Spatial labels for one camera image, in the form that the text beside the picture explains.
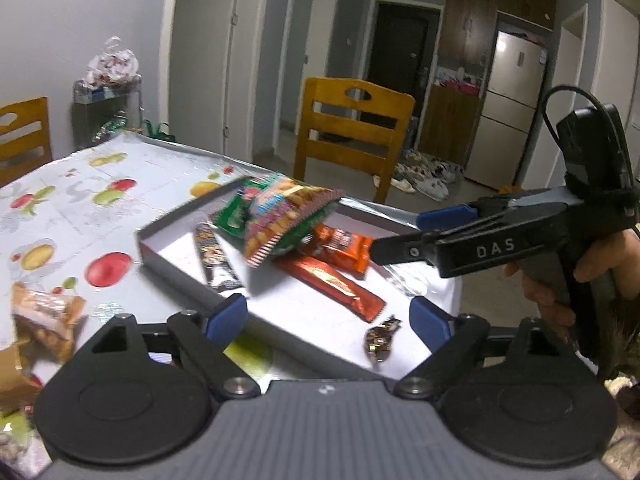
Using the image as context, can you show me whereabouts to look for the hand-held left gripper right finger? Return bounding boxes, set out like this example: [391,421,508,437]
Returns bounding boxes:
[394,296,576,399]

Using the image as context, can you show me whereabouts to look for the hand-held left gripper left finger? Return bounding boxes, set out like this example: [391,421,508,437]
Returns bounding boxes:
[75,293,262,401]

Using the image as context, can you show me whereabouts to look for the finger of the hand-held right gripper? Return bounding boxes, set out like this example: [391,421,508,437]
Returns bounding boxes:
[415,194,522,232]
[372,232,442,267]

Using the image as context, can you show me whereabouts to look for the clear small packet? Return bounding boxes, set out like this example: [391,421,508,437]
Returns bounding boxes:
[382,262,430,297]

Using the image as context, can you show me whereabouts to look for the brown candy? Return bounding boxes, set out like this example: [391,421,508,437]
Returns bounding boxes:
[362,315,404,363]

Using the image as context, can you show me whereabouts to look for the orange chocolate packet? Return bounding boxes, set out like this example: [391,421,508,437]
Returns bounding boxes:
[312,224,375,281]

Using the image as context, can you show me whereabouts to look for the dark snack bar packet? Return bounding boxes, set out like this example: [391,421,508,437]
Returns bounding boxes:
[192,222,244,291]

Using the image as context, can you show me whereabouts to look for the grey cardboard box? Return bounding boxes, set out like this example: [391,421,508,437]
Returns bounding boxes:
[136,177,463,381]

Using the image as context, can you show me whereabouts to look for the red-orange snack bar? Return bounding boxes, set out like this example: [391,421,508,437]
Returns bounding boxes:
[272,254,387,323]

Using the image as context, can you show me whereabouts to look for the green cracker snack bag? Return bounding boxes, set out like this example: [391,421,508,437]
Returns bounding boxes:
[209,172,346,268]

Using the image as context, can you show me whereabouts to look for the peanut bag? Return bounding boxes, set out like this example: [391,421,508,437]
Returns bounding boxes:
[10,281,87,363]

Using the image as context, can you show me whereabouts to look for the gold brown packet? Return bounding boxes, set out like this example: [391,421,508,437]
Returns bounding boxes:
[0,345,43,411]

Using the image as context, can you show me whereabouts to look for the person's right hand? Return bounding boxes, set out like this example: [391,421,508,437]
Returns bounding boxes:
[504,232,640,343]

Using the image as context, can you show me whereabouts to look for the pile of shoes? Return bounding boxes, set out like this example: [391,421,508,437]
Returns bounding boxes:
[372,147,464,203]

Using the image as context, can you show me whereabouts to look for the pink container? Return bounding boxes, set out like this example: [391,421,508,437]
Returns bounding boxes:
[440,77,482,96]

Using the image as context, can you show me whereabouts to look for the silver refrigerator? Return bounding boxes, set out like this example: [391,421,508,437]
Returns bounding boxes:
[462,29,549,191]

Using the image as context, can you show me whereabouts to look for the wooden chair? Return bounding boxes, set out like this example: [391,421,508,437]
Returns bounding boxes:
[294,76,417,204]
[0,96,53,188]

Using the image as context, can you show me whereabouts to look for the dark entrance door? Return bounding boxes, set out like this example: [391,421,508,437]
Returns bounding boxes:
[367,0,441,99]

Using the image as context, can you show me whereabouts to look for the green tote bag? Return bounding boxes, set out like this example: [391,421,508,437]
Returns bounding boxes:
[140,120,178,142]

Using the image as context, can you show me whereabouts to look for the brown wooden cabinet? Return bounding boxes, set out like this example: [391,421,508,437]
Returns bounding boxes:
[417,0,557,168]

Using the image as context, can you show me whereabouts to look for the pile of wrapped candies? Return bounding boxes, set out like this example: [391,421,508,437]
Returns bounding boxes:
[95,114,132,137]

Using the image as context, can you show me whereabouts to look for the metal storage cart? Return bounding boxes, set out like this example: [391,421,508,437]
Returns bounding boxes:
[72,77,143,148]

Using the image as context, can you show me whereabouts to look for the white door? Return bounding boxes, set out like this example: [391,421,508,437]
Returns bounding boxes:
[172,0,241,156]

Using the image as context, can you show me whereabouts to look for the white plastic bag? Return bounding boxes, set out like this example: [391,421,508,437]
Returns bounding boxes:
[87,36,141,86]

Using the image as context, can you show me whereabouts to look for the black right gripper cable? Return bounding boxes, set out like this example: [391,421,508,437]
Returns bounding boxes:
[540,85,608,161]

